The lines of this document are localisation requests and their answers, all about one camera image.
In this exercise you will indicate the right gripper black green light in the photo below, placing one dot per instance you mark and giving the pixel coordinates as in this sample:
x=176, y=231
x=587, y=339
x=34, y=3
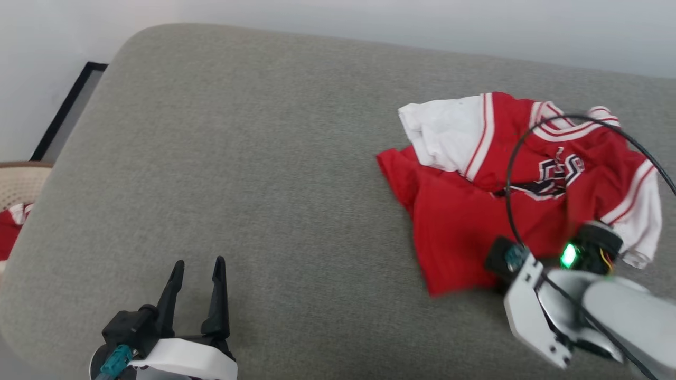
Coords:
x=594, y=245

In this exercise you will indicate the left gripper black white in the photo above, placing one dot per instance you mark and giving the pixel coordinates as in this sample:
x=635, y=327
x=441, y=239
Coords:
x=179, y=356

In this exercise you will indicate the red and white basketball jersey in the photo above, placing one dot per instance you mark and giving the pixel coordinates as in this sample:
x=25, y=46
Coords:
x=459, y=211

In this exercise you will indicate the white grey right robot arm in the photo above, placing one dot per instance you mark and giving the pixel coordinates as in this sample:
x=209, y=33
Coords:
x=628, y=311

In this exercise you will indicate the red garment in basket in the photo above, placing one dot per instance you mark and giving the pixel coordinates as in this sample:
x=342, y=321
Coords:
x=9, y=229

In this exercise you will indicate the grey fabric sofa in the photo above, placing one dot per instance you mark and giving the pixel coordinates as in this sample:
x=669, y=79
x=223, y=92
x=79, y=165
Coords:
x=264, y=174

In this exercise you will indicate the beige woven laundry basket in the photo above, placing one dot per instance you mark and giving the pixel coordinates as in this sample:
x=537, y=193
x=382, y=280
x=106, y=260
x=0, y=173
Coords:
x=21, y=182

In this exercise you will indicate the black framed grey panel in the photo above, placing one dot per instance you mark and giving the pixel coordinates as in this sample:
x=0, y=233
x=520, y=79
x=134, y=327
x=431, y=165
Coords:
x=66, y=113

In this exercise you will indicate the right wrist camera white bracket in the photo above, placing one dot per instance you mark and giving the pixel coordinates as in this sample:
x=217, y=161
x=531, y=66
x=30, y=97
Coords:
x=525, y=306

